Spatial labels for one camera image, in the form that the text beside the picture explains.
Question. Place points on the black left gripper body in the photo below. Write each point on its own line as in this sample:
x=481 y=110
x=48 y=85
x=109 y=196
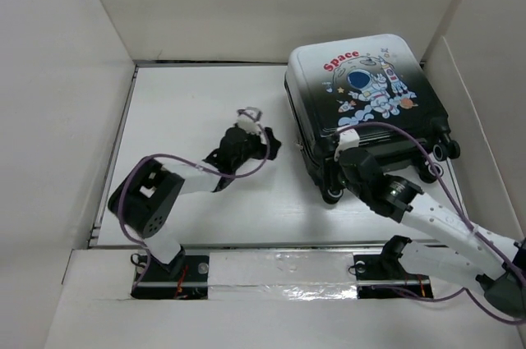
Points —
x=257 y=150

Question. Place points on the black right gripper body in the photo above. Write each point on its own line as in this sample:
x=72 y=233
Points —
x=353 y=188

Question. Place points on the black white space suitcase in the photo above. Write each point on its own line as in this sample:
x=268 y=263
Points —
x=376 y=85

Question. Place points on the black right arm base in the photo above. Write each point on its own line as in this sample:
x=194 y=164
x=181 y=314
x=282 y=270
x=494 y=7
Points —
x=370 y=267

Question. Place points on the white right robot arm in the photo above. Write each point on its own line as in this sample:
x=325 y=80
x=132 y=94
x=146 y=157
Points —
x=484 y=262

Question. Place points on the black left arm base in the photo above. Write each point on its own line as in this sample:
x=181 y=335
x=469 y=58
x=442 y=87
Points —
x=194 y=267

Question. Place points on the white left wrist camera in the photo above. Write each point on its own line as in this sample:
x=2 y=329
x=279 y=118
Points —
x=248 y=119

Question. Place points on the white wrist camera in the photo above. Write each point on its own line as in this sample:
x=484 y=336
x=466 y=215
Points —
x=347 y=138
x=248 y=119

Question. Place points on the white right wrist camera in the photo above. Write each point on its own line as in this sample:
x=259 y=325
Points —
x=347 y=138

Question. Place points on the aluminium mounting rail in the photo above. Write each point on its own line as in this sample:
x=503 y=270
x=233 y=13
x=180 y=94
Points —
x=275 y=283

